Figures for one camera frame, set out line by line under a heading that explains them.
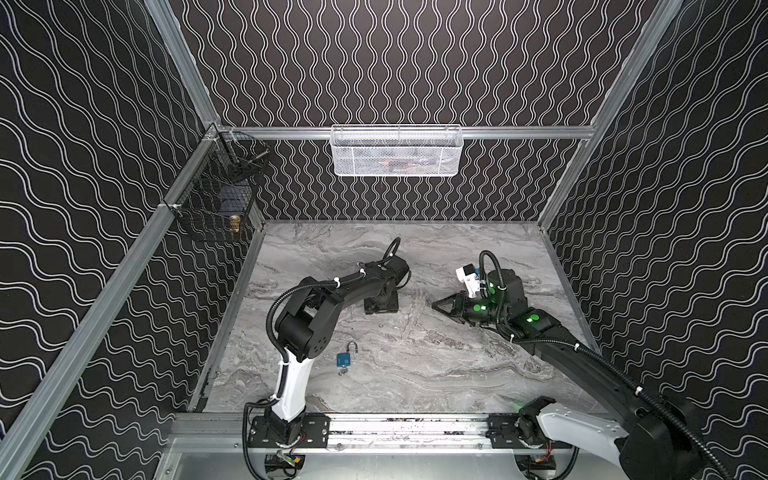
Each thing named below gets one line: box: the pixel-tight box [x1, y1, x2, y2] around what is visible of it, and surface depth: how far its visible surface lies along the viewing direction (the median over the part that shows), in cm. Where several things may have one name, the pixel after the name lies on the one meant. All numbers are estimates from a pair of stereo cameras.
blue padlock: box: [336, 340, 359, 368], surface depth 87 cm
